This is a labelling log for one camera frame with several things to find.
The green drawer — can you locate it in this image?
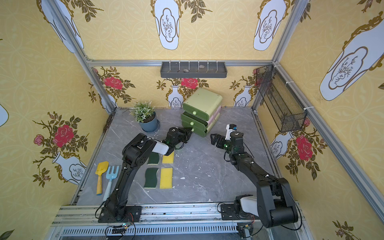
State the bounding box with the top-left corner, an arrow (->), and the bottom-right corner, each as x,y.
189,121 -> 214,137
181,112 -> 214,132
183,102 -> 217,121

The green top drawer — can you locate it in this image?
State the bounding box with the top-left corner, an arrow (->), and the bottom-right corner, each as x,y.
183,102 -> 217,121

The yellow foam sponge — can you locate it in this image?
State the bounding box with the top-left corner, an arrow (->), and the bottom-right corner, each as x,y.
162,152 -> 175,164
160,168 -> 173,189

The green scrub sponge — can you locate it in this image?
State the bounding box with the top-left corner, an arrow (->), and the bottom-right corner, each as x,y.
148,153 -> 160,165
144,168 -> 159,189

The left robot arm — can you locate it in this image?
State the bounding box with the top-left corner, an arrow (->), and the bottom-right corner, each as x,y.
98,127 -> 193,223

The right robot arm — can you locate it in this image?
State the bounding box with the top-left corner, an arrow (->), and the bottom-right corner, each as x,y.
211,131 -> 303,231

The green bottom drawer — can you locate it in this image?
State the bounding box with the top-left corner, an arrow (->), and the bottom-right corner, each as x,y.
189,121 -> 214,137

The green drawer cabinet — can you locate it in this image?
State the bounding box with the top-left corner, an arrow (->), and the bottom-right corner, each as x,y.
181,88 -> 223,137

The potted green plant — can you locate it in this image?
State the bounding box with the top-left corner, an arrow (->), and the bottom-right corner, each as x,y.
131,102 -> 160,133

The light blue toy rake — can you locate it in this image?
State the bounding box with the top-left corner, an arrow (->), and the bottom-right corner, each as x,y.
103,165 -> 120,202

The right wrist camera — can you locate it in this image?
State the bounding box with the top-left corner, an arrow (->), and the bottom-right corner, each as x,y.
225,124 -> 237,141

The grey wall shelf tray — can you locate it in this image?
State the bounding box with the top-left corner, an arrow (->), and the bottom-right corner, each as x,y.
160,61 -> 228,79

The black wire mesh basket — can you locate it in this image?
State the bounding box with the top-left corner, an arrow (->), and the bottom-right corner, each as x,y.
255,65 -> 307,133

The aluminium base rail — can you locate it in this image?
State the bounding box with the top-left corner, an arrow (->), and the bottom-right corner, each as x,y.
45,202 -> 313,240

